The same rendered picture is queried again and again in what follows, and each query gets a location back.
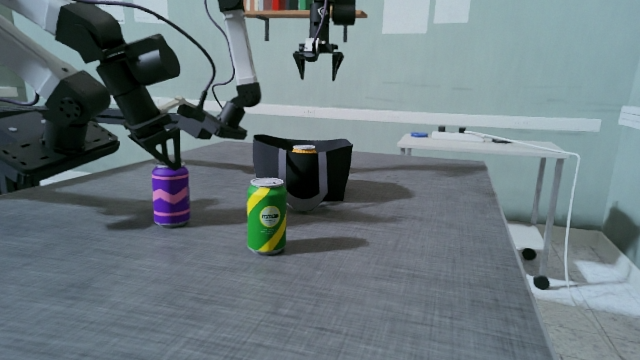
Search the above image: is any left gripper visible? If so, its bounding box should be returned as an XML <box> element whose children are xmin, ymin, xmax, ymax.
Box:
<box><xmin>292</xmin><ymin>22</ymin><xmax>345</xmax><ymax>81</ymax></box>

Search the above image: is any black tote bag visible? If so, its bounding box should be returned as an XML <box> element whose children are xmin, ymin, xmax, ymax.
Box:
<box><xmin>252</xmin><ymin>134</ymin><xmax>353</xmax><ymax>212</ymax></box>

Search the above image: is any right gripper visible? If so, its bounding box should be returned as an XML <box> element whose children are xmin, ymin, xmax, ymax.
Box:
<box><xmin>113</xmin><ymin>85</ymin><xmax>197</xmax><ymax>171</ymax></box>

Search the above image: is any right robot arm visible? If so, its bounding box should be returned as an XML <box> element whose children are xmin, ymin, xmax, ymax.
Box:
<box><xmin>0</xmin><ymin>0</ymin><xmax>181</xmax><ymax>174</ymax></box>

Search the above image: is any purple drink can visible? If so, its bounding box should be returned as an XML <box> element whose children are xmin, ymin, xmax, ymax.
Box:
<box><xmin>152</xmin><ymin>161</ymin><xmax>190</xmax><ymax>228</ymax></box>

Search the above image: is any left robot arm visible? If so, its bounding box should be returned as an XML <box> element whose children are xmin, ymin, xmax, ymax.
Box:
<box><xmin>204</xmin><ymin>0</ymin><xmax>356</xmax><ymax>134</ymax></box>

